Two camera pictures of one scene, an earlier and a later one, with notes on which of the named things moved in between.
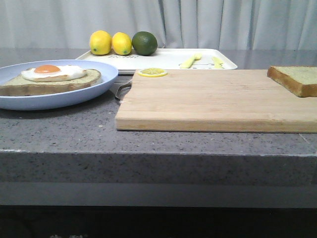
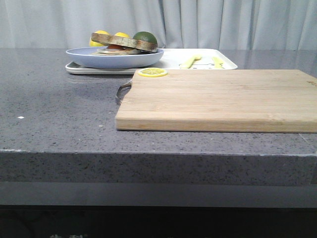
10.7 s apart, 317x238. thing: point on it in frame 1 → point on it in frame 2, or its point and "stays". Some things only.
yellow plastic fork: [188, 63] stays
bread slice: [300, 80] → [127, 42]
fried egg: [49, 73] → [114, 48]
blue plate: [109, 76] → [83, 57]
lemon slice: [152, 72] stays
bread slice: [20, 86] → [127, 51]
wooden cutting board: [238, 101] stays
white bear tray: [169, 59] stays
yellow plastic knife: [218, 63] stays
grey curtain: [201, 24] stays
